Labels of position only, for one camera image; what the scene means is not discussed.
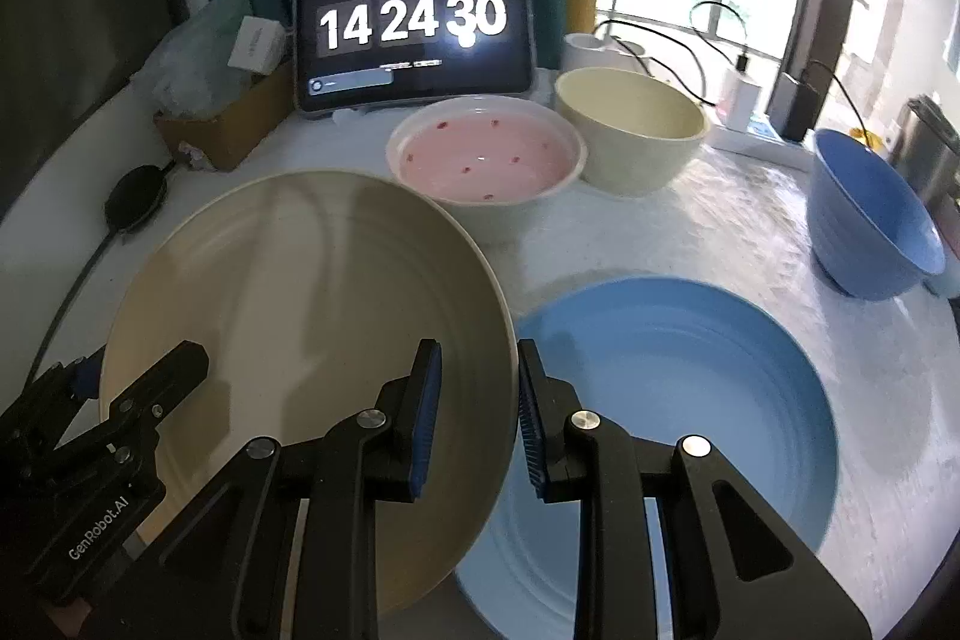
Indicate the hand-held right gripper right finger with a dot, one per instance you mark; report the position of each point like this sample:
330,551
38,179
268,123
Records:
529,419

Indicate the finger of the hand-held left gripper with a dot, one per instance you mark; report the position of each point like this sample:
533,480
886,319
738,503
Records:
176,374
81,374

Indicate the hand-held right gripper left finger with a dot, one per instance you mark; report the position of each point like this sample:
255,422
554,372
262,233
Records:
426,419

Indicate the beige plate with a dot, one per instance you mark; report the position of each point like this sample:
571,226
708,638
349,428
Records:
300,280

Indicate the pink speckled bowl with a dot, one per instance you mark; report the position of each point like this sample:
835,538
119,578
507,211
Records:
480,153

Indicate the blue bowl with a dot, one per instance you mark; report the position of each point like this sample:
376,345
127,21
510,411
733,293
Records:
862,212

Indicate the light blue plate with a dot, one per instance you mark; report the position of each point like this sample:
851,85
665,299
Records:
675,377

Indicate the black round puck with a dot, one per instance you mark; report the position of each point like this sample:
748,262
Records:
136,197

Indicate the cardboard box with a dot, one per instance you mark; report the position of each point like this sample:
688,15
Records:
240,123

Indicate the white textured tablecloth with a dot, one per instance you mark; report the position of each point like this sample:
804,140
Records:
712,227

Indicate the cream bowl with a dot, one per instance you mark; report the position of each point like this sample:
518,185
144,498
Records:
637,164

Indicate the small white box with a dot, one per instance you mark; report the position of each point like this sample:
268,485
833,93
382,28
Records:
259,44

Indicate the tablet with clock display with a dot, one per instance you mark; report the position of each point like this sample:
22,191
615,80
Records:
412,74

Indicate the white power strip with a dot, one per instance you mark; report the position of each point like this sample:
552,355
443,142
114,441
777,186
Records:
754,141

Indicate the white desk lamp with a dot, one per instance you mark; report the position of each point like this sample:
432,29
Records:
581,51

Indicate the white charger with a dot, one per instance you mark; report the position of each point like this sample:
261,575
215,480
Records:
739,99

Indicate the black charger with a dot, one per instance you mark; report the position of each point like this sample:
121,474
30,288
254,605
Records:
791,108

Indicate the stainless steel tumbler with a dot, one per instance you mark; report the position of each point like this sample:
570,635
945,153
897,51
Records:
930,153

